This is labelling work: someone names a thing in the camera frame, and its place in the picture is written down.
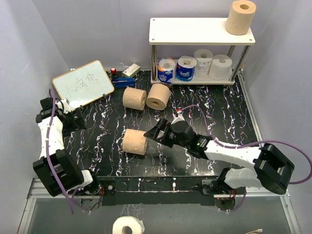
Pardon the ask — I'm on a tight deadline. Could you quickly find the light blue roll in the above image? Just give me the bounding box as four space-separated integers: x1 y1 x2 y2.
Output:
156 58 176 84

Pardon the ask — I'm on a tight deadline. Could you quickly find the purple cable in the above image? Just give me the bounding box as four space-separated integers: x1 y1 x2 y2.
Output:
176 104 312 212
46 88 92 215

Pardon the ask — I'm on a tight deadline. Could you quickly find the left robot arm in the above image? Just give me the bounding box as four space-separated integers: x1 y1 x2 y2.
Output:
33 97 101 197

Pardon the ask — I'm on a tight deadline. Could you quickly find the plain white paper roll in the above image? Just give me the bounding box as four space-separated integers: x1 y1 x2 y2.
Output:
209 55 232 80

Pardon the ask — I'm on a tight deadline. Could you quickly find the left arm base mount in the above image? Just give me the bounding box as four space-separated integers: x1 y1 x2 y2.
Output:
80 175 117 203

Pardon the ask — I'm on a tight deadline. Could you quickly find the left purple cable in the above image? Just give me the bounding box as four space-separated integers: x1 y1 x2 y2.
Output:
46 88 92 215

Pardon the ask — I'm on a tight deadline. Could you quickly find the brown roll front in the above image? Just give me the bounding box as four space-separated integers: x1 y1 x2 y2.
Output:
122 129 148 156
225 0 256 36

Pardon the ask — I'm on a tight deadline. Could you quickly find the white roll on floor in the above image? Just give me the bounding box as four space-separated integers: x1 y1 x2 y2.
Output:
112 216 145 234

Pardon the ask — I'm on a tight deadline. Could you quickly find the brown roll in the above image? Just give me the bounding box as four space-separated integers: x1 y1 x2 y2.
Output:
122 129 148 156
225 0 256 36
146 83 170 110
122 87 147 111

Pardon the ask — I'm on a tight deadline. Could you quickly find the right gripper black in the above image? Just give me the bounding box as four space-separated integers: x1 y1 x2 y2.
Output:
144 118 189 149

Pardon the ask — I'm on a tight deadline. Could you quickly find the white two-tier shelf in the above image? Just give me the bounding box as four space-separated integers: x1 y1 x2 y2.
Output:
149 18 255 85

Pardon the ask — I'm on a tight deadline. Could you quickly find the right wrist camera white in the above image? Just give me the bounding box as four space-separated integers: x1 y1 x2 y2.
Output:
171 109 185 125

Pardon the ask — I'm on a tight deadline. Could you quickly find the white green small box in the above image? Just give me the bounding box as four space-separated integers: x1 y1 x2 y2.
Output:
122 63 141 78

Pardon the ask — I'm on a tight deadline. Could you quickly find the aluminium rail frame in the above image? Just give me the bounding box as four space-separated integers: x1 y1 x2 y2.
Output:
18 68 302 234

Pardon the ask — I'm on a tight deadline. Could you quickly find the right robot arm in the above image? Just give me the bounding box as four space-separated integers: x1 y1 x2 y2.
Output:
144 118 294 195

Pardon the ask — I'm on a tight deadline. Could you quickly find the blue stapler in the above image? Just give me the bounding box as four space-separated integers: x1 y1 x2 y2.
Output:
112 78 136 88

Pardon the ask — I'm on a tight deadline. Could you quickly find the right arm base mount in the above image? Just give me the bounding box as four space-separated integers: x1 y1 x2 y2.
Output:
192 179 244 198

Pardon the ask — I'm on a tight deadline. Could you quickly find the small whiteboard wooden frame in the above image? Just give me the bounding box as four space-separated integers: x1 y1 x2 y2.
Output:
52 60 115 110

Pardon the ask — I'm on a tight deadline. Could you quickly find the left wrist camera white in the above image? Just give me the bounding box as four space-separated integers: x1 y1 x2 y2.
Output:
56 98 71 114

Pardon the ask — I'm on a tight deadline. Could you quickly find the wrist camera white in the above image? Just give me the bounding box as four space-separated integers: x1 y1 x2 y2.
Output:
56 98 71 114
171 109 185 125

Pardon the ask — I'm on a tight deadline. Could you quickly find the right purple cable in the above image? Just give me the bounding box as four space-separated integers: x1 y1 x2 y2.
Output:
176 104 312 212

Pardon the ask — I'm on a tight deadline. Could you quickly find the blue Tempo roll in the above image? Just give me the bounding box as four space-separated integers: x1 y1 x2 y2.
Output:
176 56 197 81

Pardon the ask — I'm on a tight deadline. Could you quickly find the white patterned paper roll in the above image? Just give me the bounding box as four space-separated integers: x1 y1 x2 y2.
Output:
194 49 214 77

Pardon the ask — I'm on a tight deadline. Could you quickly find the red emergency stop button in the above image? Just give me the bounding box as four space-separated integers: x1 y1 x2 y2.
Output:
110 67 117 76

